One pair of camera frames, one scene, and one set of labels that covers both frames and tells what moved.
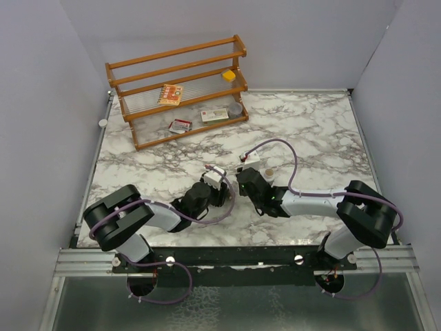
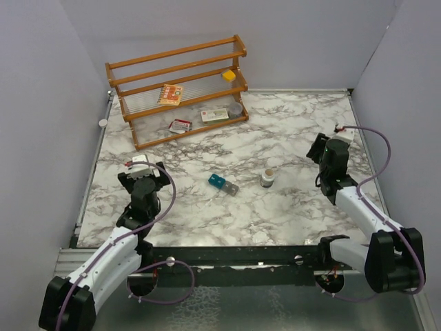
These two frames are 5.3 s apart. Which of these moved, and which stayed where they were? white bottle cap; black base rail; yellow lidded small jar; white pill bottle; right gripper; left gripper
Moved: left gripper; right gripper
Stayed: black base rail; yellow lidded small jar; white bottle cap; white pill bottle
